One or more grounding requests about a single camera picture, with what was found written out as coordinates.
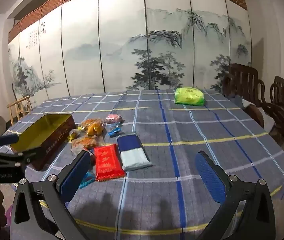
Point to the cyan snack packet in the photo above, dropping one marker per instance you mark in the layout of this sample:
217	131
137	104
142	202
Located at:
88	180

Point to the blue wrapped candy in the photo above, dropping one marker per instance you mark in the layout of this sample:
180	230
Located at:
114	131

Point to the green snack packet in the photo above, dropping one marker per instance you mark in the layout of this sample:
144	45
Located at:
189	96

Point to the dark blue and pale packet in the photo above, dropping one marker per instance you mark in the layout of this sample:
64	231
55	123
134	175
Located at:
132	152

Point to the clear peanut bag orange label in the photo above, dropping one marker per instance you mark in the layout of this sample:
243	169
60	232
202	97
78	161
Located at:
87	122

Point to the pink snack packet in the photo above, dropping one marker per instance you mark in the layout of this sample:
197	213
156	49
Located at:
113	118

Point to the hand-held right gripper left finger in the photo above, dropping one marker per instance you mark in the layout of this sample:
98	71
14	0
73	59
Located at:
74	177

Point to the blue plaid tablecloth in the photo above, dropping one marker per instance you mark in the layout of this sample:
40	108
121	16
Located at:
194	135

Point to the red tin box gold interior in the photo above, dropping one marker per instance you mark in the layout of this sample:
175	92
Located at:
54	140

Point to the purple object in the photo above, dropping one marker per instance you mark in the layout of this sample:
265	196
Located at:
8	213

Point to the dark wooden armchair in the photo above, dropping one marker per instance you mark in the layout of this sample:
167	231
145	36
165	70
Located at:
244	80
281	97

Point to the clear brown snack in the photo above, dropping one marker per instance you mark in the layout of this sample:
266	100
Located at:
85	143

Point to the red foil snack packet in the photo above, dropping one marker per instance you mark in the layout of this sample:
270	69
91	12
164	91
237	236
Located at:
107	162

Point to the small wooden stool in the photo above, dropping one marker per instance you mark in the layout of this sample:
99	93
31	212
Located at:
19	105

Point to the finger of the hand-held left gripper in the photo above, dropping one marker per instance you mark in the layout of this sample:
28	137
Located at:
9	157
7	140

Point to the yellow wrapped candy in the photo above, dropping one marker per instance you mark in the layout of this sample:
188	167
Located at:
73	136

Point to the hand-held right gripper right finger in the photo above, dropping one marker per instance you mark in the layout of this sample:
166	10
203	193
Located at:
210	180

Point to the landscape painted folding screen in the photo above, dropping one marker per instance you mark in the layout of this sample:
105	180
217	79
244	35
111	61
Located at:
122	50

